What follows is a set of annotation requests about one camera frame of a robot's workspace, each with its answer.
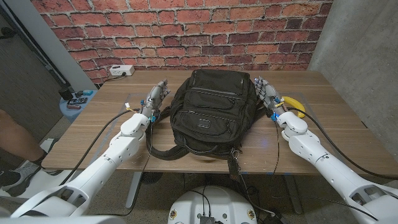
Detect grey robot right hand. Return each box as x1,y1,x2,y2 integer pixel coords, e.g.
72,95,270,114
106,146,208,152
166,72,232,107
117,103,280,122
254,77,287,117

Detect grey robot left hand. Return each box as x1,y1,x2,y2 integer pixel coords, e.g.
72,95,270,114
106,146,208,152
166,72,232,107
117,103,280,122
140,79,171,119

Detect black fabric backpack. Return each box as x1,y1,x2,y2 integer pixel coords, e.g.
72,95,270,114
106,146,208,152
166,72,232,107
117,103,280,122
145,68,272,162

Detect yellow banana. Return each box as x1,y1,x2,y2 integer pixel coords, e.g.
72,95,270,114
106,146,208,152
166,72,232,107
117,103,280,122
281,96,307,119

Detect white power strip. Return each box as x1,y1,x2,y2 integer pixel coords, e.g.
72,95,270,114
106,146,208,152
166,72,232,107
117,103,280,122
109,64,136,77

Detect blue round stool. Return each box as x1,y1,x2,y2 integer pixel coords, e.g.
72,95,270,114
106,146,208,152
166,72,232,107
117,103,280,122
58,90,98,123

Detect black luggage tag with keyring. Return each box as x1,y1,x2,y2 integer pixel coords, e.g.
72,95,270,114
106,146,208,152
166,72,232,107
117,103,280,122
228,148,243,182

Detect small black cup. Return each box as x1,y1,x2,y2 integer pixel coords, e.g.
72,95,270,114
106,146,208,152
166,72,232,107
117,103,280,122
58,86,74,101

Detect grey metal table leg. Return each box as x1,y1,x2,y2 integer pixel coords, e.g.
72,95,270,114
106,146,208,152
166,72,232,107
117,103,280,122
283,174,304,215
125,171,143,209

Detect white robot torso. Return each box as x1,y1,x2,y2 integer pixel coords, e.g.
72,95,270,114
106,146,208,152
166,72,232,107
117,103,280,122
167,185,258,224

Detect grey sneaker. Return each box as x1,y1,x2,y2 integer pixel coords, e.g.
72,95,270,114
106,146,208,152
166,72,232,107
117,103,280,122
0,159,62,197

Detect person beside the table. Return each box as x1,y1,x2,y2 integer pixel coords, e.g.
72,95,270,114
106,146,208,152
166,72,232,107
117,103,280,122
0,109,47,162

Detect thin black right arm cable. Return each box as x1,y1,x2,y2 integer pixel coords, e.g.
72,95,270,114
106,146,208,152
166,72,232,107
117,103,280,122
272,119,280,175

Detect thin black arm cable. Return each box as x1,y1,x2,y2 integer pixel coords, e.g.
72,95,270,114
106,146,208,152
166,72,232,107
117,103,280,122
93,119,155,217
272,119,280,175

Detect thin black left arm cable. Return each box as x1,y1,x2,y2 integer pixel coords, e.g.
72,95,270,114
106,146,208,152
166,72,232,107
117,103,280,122
93,119,155,217

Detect printed brick wall backdrop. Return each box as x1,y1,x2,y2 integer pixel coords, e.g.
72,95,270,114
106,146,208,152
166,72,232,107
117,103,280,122
30,0,333,84

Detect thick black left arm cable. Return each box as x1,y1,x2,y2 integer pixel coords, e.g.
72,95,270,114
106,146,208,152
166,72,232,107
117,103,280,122
58,108,141,187

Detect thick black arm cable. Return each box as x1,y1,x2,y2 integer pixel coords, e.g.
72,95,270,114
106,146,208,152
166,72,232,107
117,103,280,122
58,108,141,187
286,107,398,180

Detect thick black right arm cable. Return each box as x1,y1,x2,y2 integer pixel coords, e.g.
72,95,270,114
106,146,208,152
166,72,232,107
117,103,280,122
286,107,398,180

